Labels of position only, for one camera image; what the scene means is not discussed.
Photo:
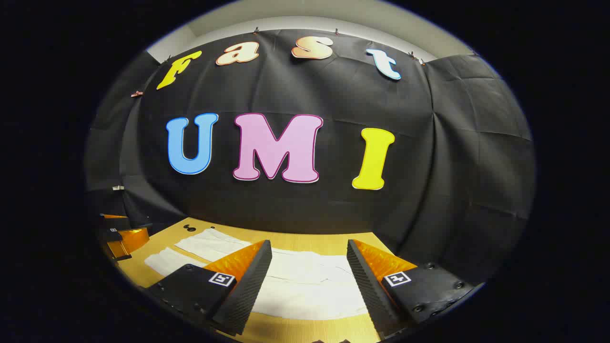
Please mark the black backdrop cloth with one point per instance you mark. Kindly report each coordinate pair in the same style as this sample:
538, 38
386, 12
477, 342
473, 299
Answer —
333, 209

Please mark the white jeans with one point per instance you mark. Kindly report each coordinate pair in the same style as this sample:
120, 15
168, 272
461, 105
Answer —
305, 286

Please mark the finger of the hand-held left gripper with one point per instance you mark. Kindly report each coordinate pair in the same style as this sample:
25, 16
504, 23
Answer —
131, 240
116, 221

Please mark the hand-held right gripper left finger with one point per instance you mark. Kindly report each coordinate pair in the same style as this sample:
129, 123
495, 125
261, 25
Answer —
248, 286

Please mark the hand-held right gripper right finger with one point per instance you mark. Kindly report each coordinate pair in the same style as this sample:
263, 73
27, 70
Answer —
369, 286

